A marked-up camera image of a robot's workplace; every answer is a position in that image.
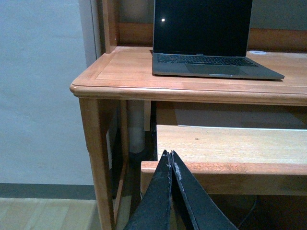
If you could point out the wooden desk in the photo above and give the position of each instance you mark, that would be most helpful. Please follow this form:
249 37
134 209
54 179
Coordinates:
123 73

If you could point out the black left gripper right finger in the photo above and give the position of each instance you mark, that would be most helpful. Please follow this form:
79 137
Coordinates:
195 207

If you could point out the grey open laptop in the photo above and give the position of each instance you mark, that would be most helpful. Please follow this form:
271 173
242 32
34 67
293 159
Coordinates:
205 38

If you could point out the white cable grommet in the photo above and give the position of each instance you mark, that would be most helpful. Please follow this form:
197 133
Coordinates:
257 52

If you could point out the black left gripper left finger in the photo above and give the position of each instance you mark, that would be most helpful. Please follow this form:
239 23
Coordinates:
153 212

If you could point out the wooden pull-out keyboard tray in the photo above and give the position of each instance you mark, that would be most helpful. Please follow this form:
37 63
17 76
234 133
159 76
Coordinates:
241 160

